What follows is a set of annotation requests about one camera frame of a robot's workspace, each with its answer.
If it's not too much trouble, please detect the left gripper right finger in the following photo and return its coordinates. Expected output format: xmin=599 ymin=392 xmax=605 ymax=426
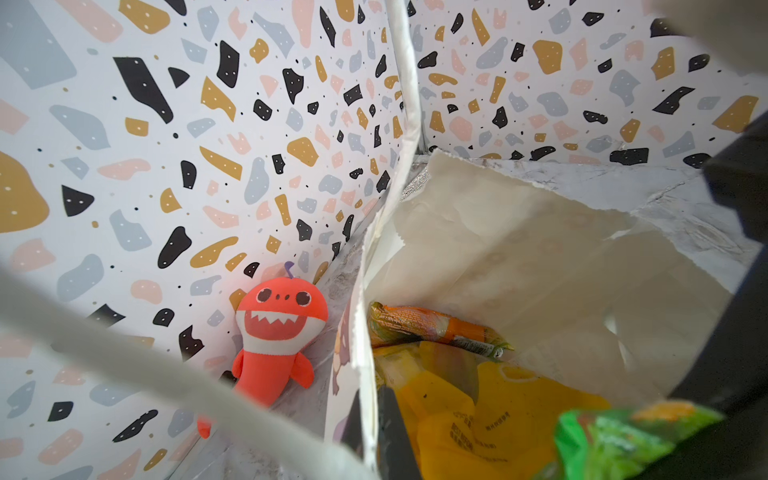
xmin=377 ymin=386 xmax=422 ymax=480

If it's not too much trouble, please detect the white printed paper bag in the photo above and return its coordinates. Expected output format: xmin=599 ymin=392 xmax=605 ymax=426
xmin=0 ymin=0 xmax=751 ymax=480

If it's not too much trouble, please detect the red shark plush toy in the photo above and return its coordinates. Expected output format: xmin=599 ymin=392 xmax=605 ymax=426
xmin=232 ymin=277 xmax=329 ymax=408

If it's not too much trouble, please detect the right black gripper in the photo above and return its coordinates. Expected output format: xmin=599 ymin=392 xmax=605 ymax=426
xmin=641 ymin=115 xmax=767 ymax=479

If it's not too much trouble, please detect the orange snack stick packet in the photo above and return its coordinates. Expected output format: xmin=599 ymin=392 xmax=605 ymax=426
xmin=367 ymin=302 xmax=513 ymax=360

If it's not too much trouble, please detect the yellow chips packet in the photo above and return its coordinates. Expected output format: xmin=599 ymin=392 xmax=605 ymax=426
xmin=373 ymin=341 xmax=610 ymax=479

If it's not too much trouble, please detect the green snack packet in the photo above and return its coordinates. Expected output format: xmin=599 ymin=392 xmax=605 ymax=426
xmin=535 ymin=400 xmax=726 ymax=479

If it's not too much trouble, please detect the right corner aluminium post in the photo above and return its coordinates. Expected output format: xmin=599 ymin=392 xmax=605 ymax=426
xmin=403 ymin=1 xmax=430 ymax=155

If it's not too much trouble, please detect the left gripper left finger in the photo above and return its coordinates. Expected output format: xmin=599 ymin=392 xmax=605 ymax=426
xmin=340 ymin=391 xmax=364 ymax=456

